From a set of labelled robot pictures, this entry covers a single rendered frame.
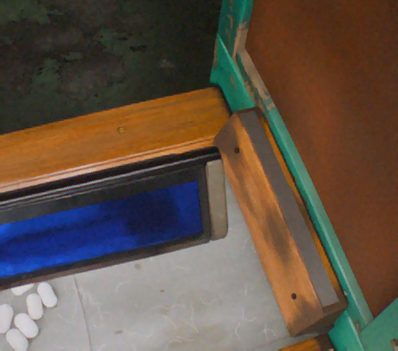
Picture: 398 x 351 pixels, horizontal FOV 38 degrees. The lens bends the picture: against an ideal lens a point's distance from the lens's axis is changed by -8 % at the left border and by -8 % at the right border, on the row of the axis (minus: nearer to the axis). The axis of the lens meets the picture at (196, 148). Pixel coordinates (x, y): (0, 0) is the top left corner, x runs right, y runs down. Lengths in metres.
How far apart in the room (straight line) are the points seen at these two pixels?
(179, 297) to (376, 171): 0.33
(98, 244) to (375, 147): 0.28
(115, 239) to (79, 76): 1.54
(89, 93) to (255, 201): 1.23
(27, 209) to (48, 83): 1.55
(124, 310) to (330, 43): 0.42
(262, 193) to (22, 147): 0.35
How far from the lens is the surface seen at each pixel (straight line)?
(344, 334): 0.75
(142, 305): 0.79
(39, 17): 2.21
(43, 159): 0.87
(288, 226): 0.72
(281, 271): 0.73
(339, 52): 0.62
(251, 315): 0.80
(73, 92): 1.94
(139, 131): 0.89
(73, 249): 0.46
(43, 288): 0.79
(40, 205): 0.44
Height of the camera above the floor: 1.48
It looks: 55 degrees down
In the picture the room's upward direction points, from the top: 9 degrees clockwise
